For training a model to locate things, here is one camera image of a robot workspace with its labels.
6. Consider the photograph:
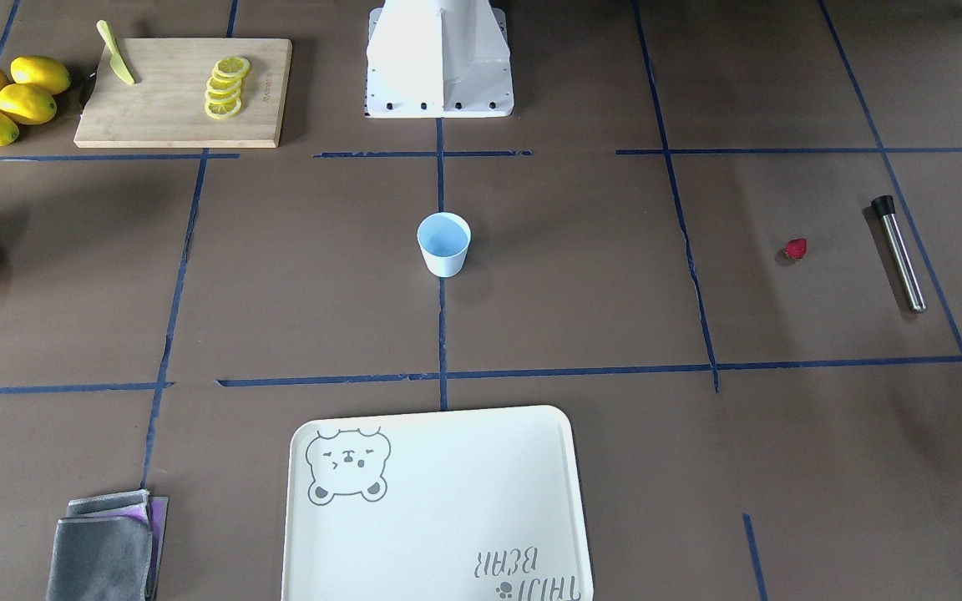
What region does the bamboo cutting board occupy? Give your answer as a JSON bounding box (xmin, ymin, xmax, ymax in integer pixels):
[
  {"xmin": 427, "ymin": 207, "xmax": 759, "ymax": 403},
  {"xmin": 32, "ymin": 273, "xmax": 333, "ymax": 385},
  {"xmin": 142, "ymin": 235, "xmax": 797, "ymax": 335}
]
[{"xmin": 75, "ymin": 38, "xmax": 291, "ymax": 149}]

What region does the yellow-green plastic knife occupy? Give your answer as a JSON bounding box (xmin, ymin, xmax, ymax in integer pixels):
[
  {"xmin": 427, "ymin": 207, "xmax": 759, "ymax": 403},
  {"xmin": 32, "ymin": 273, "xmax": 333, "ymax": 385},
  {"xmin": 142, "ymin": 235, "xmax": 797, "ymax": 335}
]
[{"xmin": 96, "ymin": 19, "xmax": 136, "ymax": 85}]

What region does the steel muddler black tip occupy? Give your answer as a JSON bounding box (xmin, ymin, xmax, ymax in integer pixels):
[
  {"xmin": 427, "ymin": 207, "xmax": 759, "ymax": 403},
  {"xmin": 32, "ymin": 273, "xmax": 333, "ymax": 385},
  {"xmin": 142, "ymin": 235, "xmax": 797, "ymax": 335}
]
[{"xmin": 871, "ymin": 195, "xmax": 927, "ymax": 313}]

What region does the grey folded cloth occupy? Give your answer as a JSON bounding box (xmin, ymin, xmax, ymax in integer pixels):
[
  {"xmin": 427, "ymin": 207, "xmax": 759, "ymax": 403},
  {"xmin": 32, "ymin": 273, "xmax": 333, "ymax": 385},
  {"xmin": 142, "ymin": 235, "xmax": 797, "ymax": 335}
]
[{"xmin": 46, "ymin": 488, "xmax": 170, "ymax": 600}]

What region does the cream bear serving tray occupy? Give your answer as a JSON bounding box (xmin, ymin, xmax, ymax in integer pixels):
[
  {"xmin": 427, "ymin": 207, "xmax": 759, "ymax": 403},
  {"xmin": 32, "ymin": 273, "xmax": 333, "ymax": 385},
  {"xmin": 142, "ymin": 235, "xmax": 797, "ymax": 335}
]
[{"xmin": 280, "ymin": 406, "xmax": 595, "ymax": 600}]

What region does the red strawberry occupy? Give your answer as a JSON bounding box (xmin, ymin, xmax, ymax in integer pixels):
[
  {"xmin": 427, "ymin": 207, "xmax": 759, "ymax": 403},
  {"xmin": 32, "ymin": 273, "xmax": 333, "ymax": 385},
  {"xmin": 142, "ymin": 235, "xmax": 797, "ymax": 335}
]
[{"xmin": 783, "ymin": 237, "xmax": 808, "ymax": 261}]

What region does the light blue plastic cup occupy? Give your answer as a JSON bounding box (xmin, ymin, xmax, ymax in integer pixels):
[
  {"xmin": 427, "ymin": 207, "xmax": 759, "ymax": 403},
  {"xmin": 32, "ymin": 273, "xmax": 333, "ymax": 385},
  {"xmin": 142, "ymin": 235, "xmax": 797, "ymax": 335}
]
[{"xmin": 416, "ymin": 210, "xmax": 471, "ymax": 278}]

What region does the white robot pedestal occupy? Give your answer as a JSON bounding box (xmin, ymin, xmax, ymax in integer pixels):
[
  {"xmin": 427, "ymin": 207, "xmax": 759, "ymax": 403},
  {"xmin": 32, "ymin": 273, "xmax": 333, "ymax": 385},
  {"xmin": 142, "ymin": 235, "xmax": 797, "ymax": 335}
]
[{"xmin": 364, "ymin": 1, "xmax": 515, "ymax": 119}]

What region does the lemon slices row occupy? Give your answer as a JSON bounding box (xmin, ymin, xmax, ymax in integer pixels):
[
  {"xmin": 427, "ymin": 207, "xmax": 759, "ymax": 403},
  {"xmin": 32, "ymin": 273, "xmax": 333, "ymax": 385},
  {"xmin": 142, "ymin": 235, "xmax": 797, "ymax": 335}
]
[{"xmin": 204, "ymin": 56, "xmax": 251, "ymax": 119}]

